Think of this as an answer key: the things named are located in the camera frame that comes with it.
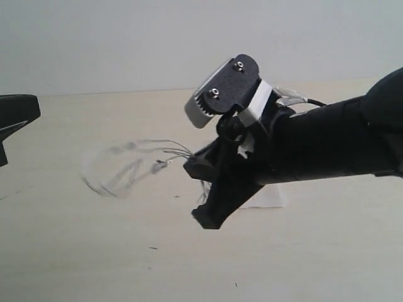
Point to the white wired earphones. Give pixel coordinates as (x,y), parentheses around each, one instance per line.
(114,171)

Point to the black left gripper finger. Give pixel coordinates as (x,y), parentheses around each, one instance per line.
(17,111)

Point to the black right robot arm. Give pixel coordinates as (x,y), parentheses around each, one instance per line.
(358,136)

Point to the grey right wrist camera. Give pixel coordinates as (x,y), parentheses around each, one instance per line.
(235,85)

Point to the clear plastic hinged case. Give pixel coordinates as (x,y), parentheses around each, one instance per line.
(271,196)

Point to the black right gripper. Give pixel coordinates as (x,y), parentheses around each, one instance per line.
(239,165)

